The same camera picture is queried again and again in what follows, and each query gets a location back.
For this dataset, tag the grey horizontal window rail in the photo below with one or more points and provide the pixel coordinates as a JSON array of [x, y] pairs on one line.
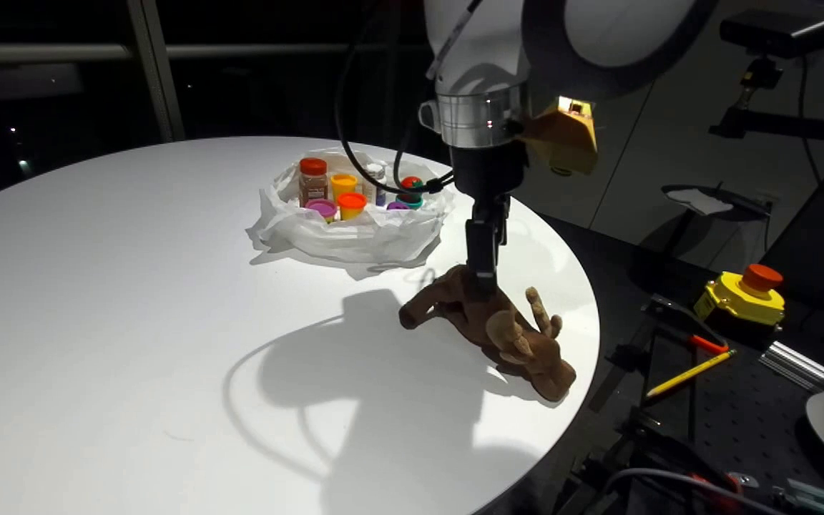
[[70, 52]]

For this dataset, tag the yellow tub yellow lid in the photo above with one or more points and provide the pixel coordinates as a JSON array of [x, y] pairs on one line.
[[340, 185]]

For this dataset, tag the yellow pencil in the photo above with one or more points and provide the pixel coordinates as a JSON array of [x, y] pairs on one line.
[[688, 374]]

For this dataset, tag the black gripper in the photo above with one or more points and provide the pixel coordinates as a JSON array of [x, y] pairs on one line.
[[487, 172]]

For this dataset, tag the white paper sheet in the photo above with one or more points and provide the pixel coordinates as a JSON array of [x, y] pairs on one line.
[[698, 202]]

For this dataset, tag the yellow emergency stop button box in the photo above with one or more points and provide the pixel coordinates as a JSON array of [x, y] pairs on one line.
[[742, 300]]

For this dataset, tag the aluminium profile bar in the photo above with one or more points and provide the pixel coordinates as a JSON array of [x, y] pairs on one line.
[[802, 365]]

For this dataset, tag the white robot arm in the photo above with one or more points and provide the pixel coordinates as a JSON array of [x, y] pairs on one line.
[[487, 59]]

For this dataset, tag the grey window post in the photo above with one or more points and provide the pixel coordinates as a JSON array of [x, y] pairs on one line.
[[154, 74]]

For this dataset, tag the black camera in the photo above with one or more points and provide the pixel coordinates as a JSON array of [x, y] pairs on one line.
[[773, 32]]

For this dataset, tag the small tub purple lid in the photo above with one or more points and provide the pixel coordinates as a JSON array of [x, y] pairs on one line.
[[396, 205]]

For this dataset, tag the small tub orange lid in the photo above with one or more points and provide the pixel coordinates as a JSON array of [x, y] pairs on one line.
[[351, 205]]

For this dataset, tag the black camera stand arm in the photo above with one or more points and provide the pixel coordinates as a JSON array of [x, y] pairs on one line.
[[783, 124]]

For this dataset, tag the white plastic bag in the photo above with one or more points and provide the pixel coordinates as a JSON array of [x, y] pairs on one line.
[[356, 240]]

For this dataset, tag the yellowish wrist camera box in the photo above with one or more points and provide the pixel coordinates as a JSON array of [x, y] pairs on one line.
[[565, 132]]

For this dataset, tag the brown plush animal toy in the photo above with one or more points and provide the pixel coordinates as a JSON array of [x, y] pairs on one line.
[[499, 331]]

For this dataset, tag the spice jar red lid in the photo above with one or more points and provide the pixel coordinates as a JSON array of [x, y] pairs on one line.
[[313, 179]]

